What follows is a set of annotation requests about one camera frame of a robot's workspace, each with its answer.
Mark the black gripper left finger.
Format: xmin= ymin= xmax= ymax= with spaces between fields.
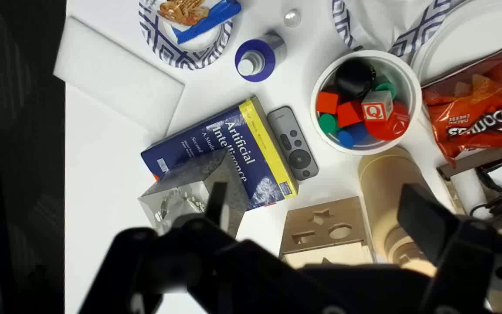
xmin=78 ymin=181 xmax=299 ymax=314

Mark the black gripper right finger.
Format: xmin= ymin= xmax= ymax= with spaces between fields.
xmin=397 ymin=181 xmax=502 ymax=314

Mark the blue Artificial Intelligence book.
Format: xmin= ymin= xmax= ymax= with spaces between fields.
xmin=139 ymin=94 xmax=299 ymax=211

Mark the blue patterned paper plate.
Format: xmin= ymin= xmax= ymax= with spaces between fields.
xmin=327 ymin=0 xmax=474 ymax=66

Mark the plain white plate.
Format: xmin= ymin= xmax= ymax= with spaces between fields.
xmin=411 ymin=0 xmax=502 ymax=83

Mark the open cardboard box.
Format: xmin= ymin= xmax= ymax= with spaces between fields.
xmin=435 ymin=141 xmax=502 ymax=314

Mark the wooden shape sorter box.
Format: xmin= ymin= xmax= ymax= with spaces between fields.
xmin=277 ymin=195 xmax=376 ymax=270

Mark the grey remote control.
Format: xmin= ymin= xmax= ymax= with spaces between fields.
xmin=266 ymin=104 xmax=320 ymax=181

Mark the red toy block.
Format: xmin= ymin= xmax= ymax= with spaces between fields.
xmin=336 ymin=101 xmax=364 ymax=129
xmin=366 ymin=101 xmax=411 ymax=141

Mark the red Doritos chip bag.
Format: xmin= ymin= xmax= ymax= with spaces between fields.
xmin=421 ymin=54 xmax=502 ymax=165

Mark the blue toy block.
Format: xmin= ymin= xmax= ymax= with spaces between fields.
xmin=336 ymin=123 xmax=374 ymax=150

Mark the white letter cube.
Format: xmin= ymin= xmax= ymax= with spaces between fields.
xmin=360 ymin=89 xmax=395 ymax=122

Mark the green toy block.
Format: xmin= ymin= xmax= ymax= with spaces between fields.
xmin=371 ymin=73 xmax=397 ymax=94
xmin=317 ymin=111 xmax=341 ymax=137

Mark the white bowl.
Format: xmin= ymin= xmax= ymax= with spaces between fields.
xmin=310 ymin=48 xmax=423 ymax=157

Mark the blue spray bottle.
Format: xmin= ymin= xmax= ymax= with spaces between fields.
xmin=233 ymin=31 xmax=289 ymax=83

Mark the orange toy cube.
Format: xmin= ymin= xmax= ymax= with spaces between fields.
xmin=315 ymin=89 xmax=341 ymax=116

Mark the black toy block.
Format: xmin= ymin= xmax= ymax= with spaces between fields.
xmin=336 ymin=57 xmax=378 ymax=97

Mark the blue white cracker bag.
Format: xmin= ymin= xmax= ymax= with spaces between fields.
xmin=137 ymin=0 xmax=237 ymax=71

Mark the small clear bottle cap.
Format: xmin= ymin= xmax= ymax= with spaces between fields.
xmin=282 ymin=7 xmax=303 ymax=28

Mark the black coiled cable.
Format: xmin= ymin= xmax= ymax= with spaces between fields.
xmin=465 ymin=193 xmax=502 ymax=225

